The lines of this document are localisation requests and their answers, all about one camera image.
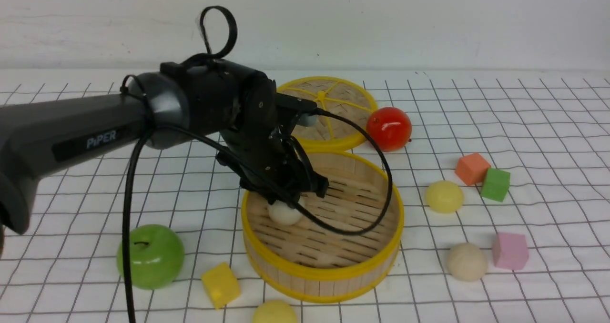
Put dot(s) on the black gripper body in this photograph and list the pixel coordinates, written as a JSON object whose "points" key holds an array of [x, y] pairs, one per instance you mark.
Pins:
{"points": [[256, 123]]}

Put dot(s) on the white bun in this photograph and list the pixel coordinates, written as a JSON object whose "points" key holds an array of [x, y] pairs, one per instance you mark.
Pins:
{"points": [[283, 214]]}

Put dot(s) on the yellow bun front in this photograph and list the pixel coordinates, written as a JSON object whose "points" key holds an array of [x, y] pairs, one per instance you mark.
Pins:
{"points": [[274, 312]]}

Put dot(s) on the yellow bun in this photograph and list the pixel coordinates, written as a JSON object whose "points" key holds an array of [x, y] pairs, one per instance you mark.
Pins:
{"points": [[274, 312], [444, 197]]}

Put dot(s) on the beige bun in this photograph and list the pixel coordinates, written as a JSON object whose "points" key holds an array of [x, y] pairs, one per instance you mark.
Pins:
{"points": [[466, 262]]}

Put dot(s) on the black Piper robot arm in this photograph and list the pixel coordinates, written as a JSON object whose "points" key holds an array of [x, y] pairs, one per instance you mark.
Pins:
{"points": [[40, 139]]}

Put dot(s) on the bamboo steamer lid yellow rim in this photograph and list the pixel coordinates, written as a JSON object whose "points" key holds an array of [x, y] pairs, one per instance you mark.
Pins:
{"points": [[339, 97]]}

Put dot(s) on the bamboo steamer tray yellow rim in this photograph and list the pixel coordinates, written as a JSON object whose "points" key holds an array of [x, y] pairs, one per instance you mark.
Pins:
{"points": [[311, 264]]}

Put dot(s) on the red toy apple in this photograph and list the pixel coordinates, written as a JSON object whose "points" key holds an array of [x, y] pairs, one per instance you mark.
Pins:
{"points": [[390, 128]]}

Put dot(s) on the green toy apple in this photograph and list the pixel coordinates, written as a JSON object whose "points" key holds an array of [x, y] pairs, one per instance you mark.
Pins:
{"points": [[156, 255]]}

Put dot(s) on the yellow foam cube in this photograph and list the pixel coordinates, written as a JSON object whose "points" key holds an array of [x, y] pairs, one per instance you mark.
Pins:
{"points": [[221, 285]]}

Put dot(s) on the orange foam cube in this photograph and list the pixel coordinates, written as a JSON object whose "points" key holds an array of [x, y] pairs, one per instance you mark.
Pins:
{"points": [[472, 168]]}

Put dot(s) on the green foam cube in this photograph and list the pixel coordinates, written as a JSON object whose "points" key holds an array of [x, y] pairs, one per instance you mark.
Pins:
{"points": [[496, 184]]}

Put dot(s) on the white grid tablecloth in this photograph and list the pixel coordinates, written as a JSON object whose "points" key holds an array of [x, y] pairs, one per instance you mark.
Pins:
{"points": [[549, 130]]}

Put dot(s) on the pink foam cube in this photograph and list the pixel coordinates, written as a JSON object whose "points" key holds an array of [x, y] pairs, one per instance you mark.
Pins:
{"points": [[510, 251]]}

